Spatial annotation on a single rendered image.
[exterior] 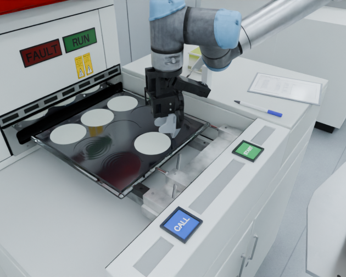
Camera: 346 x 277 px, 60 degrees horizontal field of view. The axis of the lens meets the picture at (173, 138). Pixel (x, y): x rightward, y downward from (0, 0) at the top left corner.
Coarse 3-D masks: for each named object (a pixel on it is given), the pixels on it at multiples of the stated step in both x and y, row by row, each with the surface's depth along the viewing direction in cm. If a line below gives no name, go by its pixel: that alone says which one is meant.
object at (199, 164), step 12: (216, 144) 85; (228, 144) 85; (204, 156) 81; (216, 156) 81; (192, 168) 77; (204, 168) 77; (168, 192) 70; (180, 192) 70; (144, 204) 68; (156, 216) 65
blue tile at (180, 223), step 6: (180, 210) 56; (174, 216) 55; (180, 216) 55; (186, 216) 55; (168, 222) 53; (174, 222) 53; (180, 222) 53; (186, 222) 53; (192, 222) 53; (198, 222) 54; (168, 228) 52; (174, 228) 52; (180, 228) 52; (186, 228) 52; (192, 228) 52; (180, 234) 51; (186, 234) 51
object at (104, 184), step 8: (32, 136) 84; (40, 144) 82; (56, 152) 79; (64, 160) 77; (80, 168) 74; (88, 176) 72; (96, 176) 72; (104, 184) 69; (112, 192) 68; (120, 192) 67
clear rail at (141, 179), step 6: (204, 126) 88; (198, 132) 86; (192, 138) 84; (180, 144) 82; (186, 144) 82; (174, 150) 79; (180, 150) 81; (168, 156) 77; (162, 162) 76; (150, 168) 74; (156, 168) 74; (144, 174) 72; (150, 174) 73; (138, 180) 70; (144, 180) 72; (132, 186) 69; (126, 192) 68; (120, 198) 67
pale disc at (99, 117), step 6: (84, 114) 94; (90, 114) 94; (96, 114) 94; (102, 114) 94; (108, 114) 94; (84, 120) 91; (90, 120) 91; (96, 120) 91; (102, 120) 91; (108, 120) 91
